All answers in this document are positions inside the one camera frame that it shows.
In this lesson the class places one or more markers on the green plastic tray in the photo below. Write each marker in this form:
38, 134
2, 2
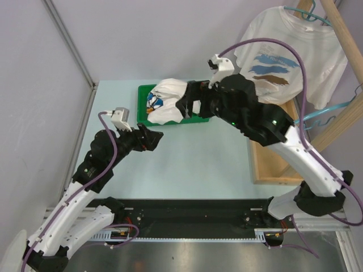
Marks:
143, 92

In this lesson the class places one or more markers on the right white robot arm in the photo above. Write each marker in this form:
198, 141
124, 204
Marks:
234, 100

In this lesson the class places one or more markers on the white brush-stroke print t-shirt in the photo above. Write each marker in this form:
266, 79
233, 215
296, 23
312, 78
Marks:
276, 72

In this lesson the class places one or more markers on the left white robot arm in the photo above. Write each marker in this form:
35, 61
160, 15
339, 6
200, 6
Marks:
59, 237

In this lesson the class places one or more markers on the light blue hanger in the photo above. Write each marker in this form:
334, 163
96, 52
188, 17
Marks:
320, 123

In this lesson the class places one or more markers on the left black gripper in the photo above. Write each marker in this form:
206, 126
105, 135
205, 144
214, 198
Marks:
149, 141

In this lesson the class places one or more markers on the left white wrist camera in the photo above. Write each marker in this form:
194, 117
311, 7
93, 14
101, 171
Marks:
119, 118

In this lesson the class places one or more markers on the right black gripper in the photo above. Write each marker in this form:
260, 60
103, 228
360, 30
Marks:
196, 90

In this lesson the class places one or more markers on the wooden clothes rack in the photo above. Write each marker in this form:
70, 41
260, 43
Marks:
270, 168

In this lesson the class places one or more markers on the white flower print t-shirt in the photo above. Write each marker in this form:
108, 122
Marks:
161, 101

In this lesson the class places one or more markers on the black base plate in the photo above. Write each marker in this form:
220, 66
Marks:
197, 219

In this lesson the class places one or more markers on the teal hanger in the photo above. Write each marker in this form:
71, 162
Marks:
305, 11

